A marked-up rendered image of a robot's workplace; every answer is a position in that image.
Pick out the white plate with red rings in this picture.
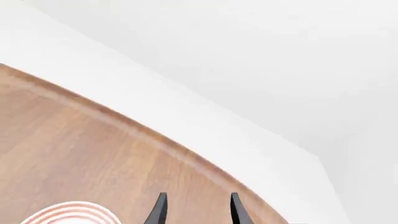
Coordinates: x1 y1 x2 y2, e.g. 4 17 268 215
19 200 123 224

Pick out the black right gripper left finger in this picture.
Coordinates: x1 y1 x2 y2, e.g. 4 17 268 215
144 192 168 224

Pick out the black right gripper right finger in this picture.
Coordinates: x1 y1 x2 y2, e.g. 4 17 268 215
230 192 255 224

